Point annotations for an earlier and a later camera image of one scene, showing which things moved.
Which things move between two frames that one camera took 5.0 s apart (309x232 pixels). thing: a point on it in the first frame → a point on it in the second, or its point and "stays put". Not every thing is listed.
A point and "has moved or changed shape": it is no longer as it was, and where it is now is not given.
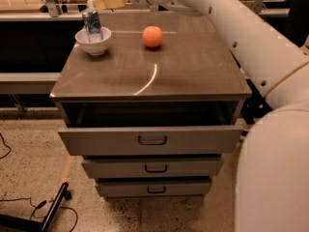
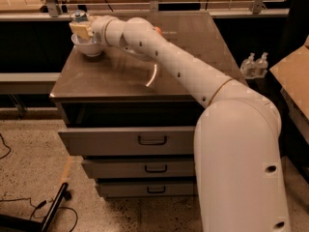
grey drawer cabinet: (153, 116) stays put
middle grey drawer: (151, 166) stays put
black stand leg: (9, 223) stays put
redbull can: (92, 24) has moved or changed shape
